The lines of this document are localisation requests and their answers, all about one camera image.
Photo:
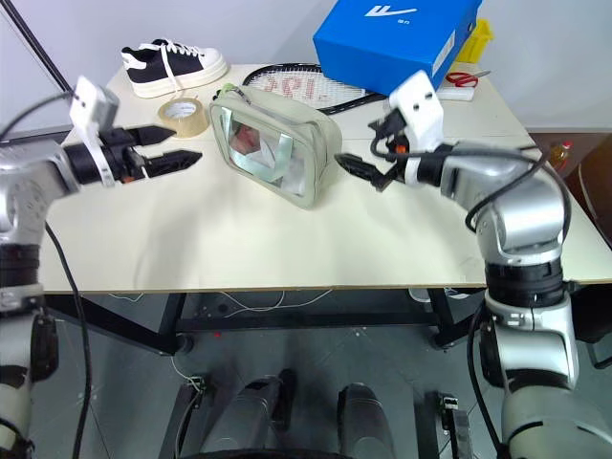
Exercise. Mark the clear beige toiletry pouch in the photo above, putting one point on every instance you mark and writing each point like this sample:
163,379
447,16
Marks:
282,143

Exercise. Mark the brown wooden cabinet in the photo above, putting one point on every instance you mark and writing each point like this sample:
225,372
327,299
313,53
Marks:
595,177

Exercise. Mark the beige packing tape roll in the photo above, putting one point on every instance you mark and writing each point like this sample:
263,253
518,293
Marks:
184,119

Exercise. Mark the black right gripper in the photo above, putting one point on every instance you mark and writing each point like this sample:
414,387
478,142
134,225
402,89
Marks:
398,143

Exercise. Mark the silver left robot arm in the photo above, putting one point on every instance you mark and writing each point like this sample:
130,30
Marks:
28,169

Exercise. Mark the blue shoe box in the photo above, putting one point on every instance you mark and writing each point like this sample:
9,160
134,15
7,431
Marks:
387,38

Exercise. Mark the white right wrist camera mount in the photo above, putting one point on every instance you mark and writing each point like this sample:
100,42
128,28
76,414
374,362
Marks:
421,112

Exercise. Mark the black and white sneaker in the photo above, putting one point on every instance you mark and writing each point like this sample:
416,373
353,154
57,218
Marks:
177,64

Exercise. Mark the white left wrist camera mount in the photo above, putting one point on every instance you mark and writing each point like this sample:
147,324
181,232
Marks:
91,102

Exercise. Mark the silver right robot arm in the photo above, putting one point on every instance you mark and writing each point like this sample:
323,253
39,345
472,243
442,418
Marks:
521,215

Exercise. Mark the flat white box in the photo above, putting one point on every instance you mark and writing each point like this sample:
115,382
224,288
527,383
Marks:
456,93

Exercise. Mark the yellow bottle red cap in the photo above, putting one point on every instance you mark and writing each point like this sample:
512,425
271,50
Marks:
560,158

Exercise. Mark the black metal table frame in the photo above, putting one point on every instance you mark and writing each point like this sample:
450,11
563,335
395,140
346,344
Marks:
306,320

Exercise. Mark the black slanted pole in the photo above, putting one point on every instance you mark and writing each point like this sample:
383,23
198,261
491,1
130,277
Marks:
43,48

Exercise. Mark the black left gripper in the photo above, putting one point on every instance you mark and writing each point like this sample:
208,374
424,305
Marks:
122,153

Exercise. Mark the yellow plastic bin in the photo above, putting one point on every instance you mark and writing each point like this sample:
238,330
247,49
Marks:
480,40

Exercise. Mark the black tennis racket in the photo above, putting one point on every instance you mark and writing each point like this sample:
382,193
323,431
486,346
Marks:
306,88

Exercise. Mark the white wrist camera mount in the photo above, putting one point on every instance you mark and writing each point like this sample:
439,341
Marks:
421,112
91,102

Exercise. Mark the dark rounded robot leg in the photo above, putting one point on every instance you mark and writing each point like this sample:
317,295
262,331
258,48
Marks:
365,421
260,411

